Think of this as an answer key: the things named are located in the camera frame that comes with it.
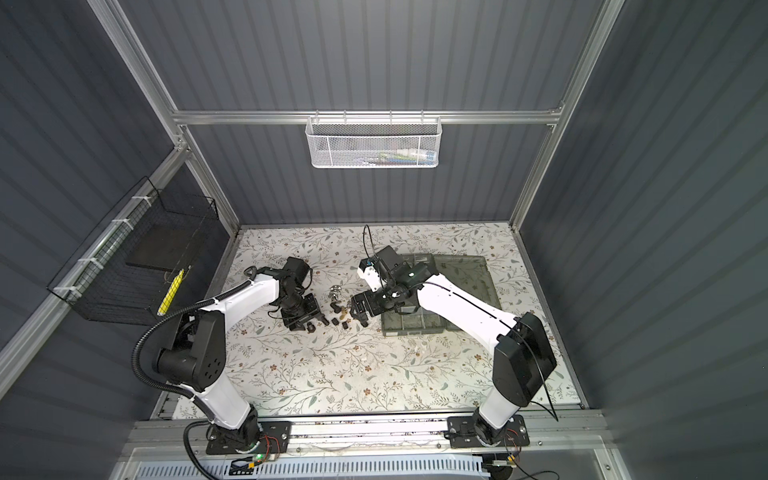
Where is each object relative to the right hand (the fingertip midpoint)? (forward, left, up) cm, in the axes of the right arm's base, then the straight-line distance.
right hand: (368, 309), depth 80 cm
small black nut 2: (+2, +9, -14) cm, 17 cm away
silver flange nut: (+16, +14, -14) cm, 25 cm away
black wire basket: (+3, +57, +16) cm, 59 cm away
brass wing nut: (+7, +9, -14) cm, 19 cm away
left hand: (+2, +17, -11) cm, 20 cm away
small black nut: (+4, +12, -14) cm, 19 cm away
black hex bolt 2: (+4, +16, -12) cm, 20 cm away
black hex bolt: (+8, +12, -14) cm, 20 cm away
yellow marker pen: (-3, +45, +14) cm, 47 cm away
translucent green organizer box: (+24, -34, -15) cm, 44 cm away
